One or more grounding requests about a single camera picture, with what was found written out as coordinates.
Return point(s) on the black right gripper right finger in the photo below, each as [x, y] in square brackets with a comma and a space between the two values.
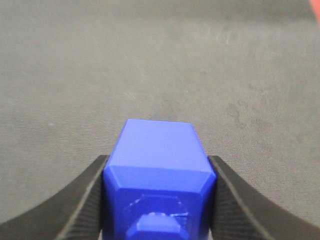
[240, 212]

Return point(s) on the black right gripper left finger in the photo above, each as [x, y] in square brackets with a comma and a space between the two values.
[73, 213]

